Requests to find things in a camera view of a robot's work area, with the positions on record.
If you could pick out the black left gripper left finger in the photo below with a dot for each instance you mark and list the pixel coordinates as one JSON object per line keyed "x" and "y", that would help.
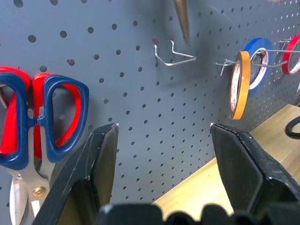
{"x": 77, "y": 168}

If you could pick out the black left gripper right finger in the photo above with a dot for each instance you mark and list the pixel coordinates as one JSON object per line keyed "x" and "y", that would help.
{"x": 248, "y": 168}

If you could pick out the black tape roll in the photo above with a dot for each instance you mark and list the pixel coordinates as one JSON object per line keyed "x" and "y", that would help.
{"x": 290, "y": 131}

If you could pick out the orange tape roll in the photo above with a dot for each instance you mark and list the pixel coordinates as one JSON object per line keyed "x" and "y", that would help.
{"x": 242, "y": 82}

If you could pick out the grey perforated pegboard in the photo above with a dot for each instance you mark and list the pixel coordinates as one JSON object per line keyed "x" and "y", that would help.
{"x": 145, "y": 98}

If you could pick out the blue tape roll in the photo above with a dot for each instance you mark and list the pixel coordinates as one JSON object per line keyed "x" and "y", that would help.
{"x": 267, "y": 70}

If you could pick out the red tape roll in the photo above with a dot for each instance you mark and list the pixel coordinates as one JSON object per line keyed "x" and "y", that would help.
{"x": 289, "y": 52}

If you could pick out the short silver peg hook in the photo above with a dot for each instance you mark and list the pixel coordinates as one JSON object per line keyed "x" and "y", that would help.
{"x": 2, "y": 98}

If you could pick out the long silver double-prong hook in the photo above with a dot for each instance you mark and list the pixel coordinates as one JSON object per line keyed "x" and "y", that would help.
{"x": 276, "y": 50}

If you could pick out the pointed metal tool tip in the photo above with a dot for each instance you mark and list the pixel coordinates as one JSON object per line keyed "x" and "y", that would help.
{"x": 184, "y": 21}

